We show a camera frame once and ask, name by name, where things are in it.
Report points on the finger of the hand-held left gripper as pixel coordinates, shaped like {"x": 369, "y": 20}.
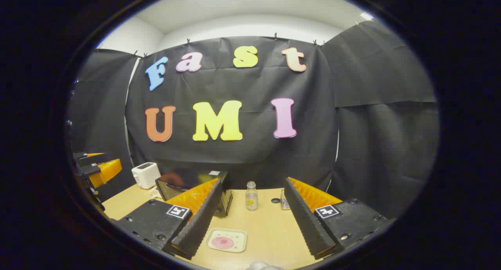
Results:
{"x": 81, "y": 157}
{"x": 107, "y": 171}

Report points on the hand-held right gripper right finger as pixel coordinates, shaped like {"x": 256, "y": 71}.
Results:
{"x": 305, "y": 219}

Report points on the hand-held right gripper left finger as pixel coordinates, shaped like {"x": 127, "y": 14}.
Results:
{"x": 199, "y": 223}

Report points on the pink round food slice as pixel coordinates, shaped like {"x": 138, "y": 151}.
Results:
{"x": 222, "y": 242}

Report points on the pale square plate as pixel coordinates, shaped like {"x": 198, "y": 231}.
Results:
{"x": 238, "y": 234}

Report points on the black electric oven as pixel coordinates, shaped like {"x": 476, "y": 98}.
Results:
{"x": 184, "y": 180}

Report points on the white toaster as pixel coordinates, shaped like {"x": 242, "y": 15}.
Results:
{"x": 145, "y": 175}

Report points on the white divided bean tray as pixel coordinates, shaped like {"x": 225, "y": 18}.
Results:
{"x": 155, "y": 192}

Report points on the clear glass bottle yellow label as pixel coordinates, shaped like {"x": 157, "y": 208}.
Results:
{"x": 251, "y": 197}

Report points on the black backdrop cloth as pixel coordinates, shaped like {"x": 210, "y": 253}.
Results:
{"x": 254, "y": 156}

